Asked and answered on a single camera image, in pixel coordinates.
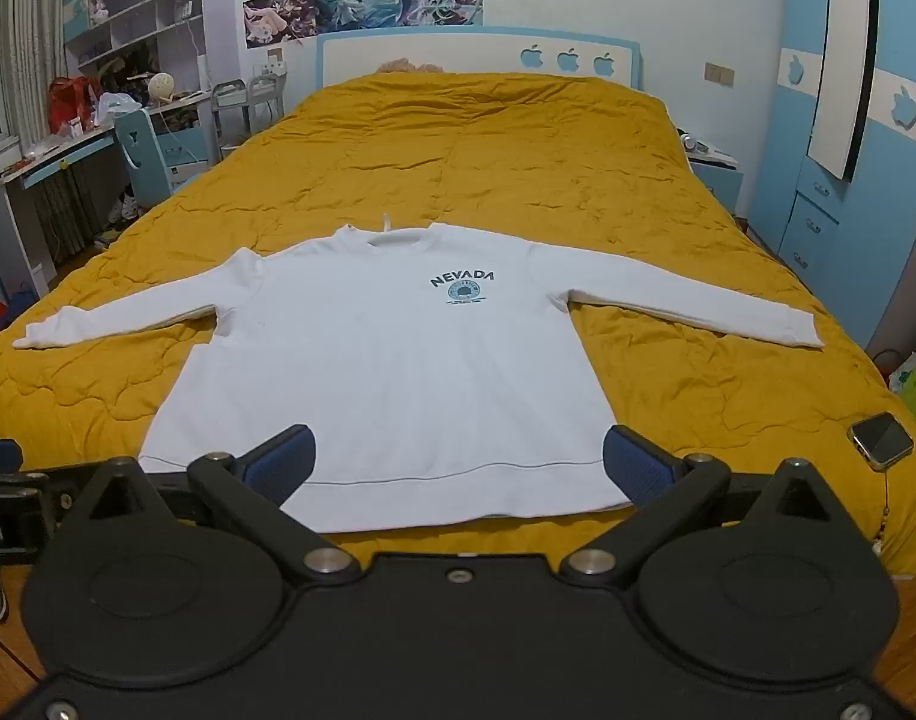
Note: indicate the white printed sweatshirt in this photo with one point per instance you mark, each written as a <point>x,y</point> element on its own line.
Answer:
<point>398,390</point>

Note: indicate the striped curtain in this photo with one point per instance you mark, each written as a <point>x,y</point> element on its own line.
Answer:
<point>34,37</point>

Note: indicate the wall poster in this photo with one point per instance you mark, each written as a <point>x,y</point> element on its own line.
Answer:
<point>360,7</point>

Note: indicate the pair of sneakers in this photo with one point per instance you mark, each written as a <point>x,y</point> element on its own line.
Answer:
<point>124,214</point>

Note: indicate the radiator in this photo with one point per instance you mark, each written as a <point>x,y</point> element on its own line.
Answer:
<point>68,210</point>

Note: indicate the white blue desk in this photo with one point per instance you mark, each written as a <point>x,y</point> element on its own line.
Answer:
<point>68,154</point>

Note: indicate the white blue bookshelf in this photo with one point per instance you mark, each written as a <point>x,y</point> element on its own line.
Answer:
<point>128,7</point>

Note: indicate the red clothes pile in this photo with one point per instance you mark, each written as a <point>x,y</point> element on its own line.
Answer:
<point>4,311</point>

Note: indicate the white blue bed headboard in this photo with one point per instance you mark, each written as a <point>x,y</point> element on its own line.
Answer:
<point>465,52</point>

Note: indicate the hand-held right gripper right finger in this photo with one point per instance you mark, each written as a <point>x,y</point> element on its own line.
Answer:
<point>639,466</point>

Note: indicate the blue nightstand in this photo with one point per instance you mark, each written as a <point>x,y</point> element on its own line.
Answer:
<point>717,180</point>

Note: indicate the brown plush toy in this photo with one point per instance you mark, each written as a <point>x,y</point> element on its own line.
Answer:
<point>405,67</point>

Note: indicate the yellow quilted blanket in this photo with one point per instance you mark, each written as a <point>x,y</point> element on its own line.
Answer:
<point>503,165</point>

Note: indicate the red bag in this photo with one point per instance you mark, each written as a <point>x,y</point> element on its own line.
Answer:
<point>71,105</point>

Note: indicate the smartphone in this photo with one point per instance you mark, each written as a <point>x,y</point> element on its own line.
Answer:
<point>880,440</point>

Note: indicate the white plastic bag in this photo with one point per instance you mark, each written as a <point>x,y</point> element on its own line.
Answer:
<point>119,106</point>

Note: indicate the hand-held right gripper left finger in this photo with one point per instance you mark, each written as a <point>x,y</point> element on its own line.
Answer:
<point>285,459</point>

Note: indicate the light blue chair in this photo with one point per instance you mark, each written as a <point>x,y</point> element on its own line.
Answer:
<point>147,157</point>

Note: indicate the blue white wardrobe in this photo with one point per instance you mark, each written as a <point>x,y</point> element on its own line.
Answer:
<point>901,187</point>

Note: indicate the wall switch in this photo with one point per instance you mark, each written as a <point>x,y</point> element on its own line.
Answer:
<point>719,72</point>

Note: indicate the grey rolling cart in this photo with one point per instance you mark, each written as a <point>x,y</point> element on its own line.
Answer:
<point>240,112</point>

